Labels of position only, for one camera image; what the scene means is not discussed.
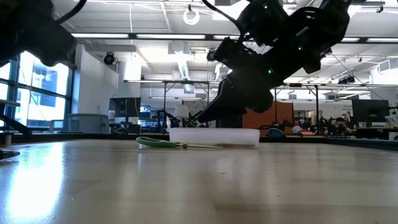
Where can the black metal rack frame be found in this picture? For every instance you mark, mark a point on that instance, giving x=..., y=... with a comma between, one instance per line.
x=316, y=99
x=174, y=81

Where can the orange partition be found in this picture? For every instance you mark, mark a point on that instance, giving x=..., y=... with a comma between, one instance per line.
x=283, y=115

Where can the large window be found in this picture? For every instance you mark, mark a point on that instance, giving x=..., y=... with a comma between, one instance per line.
x=43, y=87

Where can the clear plastic supply box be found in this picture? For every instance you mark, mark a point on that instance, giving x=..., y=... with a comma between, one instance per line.
x=214, y=137

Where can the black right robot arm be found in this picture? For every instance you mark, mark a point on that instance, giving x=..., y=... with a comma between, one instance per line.
x=311, y=28

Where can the long ceiling light bar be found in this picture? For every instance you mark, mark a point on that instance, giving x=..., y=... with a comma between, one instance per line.
x=99, y=35

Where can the white table lamp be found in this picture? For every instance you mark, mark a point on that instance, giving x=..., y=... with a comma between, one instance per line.
x=181, y=111

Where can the black ceiling spotlight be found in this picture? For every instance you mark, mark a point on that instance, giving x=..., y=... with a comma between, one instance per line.
x=210, y=56
x=109, y=58

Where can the black aluminium table frame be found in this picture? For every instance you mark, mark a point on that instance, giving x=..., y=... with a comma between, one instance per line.
x=93, y=136

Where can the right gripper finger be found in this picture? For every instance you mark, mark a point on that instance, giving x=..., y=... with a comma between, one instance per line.
x=230, y=102

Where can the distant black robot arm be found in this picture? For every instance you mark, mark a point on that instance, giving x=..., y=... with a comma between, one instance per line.
x=160, y=121

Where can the black monitor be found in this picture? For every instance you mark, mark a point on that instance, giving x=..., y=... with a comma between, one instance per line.
x=124, y=107
x=370, y=110

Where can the grey round tub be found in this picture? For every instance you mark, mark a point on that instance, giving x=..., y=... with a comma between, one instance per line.
x=88, y=124

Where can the black pen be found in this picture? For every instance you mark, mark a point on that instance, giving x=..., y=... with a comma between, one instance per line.
x=7, y=154

